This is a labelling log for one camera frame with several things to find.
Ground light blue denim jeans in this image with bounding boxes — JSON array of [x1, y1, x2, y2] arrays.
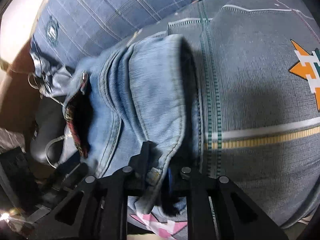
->
[[63, 34, 201, 214]]

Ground black leather stool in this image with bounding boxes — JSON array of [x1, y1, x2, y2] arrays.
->
[[30, 97, 66, 167]]

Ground brown upholstered headboard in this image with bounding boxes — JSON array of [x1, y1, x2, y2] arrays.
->
[[0, 43, 43, 133]]

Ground grey patterned bed sheet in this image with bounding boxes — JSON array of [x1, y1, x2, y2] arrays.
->
[[132, 0, 319, 239]]

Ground blue plaid pillow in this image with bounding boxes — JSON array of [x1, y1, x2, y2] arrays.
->
[[30, 0, 196, 73]]

